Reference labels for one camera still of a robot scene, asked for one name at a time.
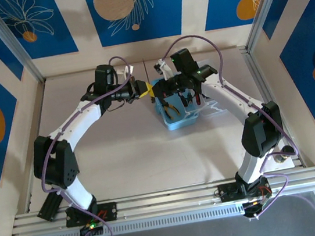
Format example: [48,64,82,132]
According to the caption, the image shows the aluminium table side rail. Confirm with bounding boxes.
[240,40,305,174]
[8,80,62,214]

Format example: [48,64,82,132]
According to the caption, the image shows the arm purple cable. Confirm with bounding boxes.
[26,53,159,236]
[166,22,308,231]

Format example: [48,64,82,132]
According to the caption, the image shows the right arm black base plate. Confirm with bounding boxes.
[218,177,272,203]

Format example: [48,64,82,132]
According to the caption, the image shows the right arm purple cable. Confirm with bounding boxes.
[166,22,308,231]

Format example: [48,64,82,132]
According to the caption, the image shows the aluminium upright frame post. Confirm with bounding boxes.
[0,0,46,90]
[239,0,315,55]

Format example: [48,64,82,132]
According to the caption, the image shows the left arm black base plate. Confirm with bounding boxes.
[63,201,120,228]

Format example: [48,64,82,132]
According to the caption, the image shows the white mounting plate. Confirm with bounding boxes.
[270,149,303,171]

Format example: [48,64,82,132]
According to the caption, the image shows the aluminium frame cross rails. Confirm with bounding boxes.
[8,167,315,236]

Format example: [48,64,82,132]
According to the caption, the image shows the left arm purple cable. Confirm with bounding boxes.
[26,53,159,236]

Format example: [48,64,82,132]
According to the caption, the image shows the red-handled ratchet wrench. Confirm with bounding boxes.
[193,87,203,107]

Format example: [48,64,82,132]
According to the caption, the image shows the blue clear-lid plastic tool box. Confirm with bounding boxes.
[149,69,229,133]

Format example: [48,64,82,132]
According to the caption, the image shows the yellow-handled combination pliers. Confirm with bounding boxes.
[159,97,181,121]

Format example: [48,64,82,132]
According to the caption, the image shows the black brass cylinder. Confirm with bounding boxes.
[273,144,298,165]

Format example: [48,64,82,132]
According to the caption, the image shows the grey slotted cable duct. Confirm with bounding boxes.
[22,201,249,236]

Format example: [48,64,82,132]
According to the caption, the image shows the green-handled ratchet wrench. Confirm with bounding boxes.
[186,88,196,105]

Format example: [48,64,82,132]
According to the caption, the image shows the black aluminium extrusion bar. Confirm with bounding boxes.
[35,192,67,223]

